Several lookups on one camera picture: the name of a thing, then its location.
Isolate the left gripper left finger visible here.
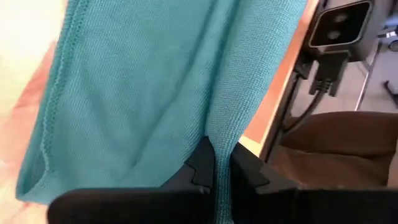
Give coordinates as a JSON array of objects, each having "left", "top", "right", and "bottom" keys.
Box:
[{"left": 46, "top": 136, "right": 215, "bottom": 224}]

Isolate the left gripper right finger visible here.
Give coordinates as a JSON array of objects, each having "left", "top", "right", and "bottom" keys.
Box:
[{"left": 231, "top": 142, "right": 398, "bottom": 224}]

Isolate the teal microfibre towel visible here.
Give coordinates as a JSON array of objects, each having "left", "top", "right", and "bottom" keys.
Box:
[{"left": 15, "top": 0, "right": 308, "bottom": 224}]

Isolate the dark padded seat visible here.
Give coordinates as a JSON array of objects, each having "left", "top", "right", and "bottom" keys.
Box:
[{"left": 270, "top": 111, "right": 398, "bottom": 189}]

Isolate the thin metal leg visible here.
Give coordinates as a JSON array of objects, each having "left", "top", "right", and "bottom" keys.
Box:
[{"left": 354, "top": 40, "right": 383, "bottom": 112}]

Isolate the black aluminium table frame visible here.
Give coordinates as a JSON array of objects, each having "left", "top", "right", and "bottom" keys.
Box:
[{"left": 259, "top": 0, "right": 327, "bottom": 162}]

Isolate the black camera cable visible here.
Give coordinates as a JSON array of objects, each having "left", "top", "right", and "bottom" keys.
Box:
[{"left": 281, "top": 51, "right": 351, "bottom": 133}]

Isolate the grey table-level camera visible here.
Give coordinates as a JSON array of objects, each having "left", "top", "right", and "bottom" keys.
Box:
[{"left": 303, "top": 0, "right": 379, "bottom": 62}]

